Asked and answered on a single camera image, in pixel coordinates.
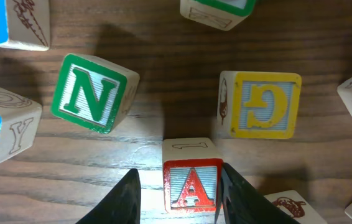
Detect red letter A block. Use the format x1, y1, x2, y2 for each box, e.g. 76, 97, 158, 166
162, 138, 223, 213

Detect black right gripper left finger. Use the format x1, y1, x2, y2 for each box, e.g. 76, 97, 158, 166
76, 169, 141, 224

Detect blue letter H block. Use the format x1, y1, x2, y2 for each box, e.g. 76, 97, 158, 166
0, 88, 42, 163

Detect green letter B block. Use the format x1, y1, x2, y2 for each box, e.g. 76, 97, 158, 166
180, 0, 256, 31

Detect yellow letter G block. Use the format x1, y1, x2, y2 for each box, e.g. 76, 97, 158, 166
216, 71, 302, 139

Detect green letter N block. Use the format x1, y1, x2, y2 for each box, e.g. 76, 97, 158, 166
51, 54, 140, 134

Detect blue block upper left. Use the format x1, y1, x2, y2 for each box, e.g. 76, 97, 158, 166
0, 0, 50, 51

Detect blue letter T block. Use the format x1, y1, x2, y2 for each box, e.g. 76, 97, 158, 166
264, 190, 327, 224

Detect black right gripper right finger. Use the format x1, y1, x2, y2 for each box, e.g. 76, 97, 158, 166
215, 162, 299, 224

